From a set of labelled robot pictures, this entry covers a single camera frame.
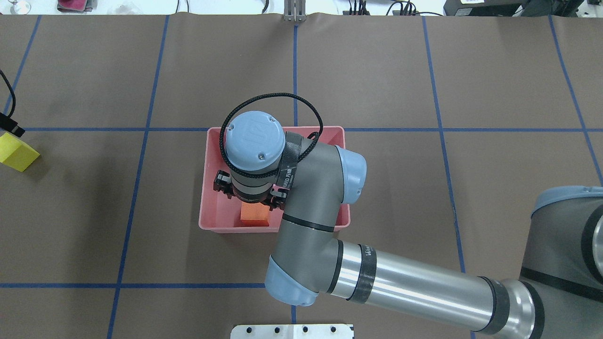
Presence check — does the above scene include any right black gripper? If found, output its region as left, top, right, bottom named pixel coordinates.
left=213, top=170, right=288, bottom=210

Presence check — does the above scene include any orange foam block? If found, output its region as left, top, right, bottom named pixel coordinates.
left=240, top=202, right=270, bottom=227

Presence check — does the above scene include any yellow foam block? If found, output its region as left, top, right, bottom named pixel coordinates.
left=0, top=132, right=40, bottom=172

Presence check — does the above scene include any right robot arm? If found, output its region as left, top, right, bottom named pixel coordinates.
left=188, top=107, right=602, bottom=339

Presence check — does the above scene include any pink plastic bin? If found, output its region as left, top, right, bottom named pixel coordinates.
left=198, top=126, right=351, bottom=234

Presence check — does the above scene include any grey and pink cloth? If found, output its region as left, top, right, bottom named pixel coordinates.
left=57, top=0, right=98, bottom=13

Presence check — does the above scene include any white camera stand column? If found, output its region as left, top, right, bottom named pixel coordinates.
left=230, top=323, right=356, bottom=339

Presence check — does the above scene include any aluminium frame post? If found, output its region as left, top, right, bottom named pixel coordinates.
left=284, top=0, right=307, bottom=24

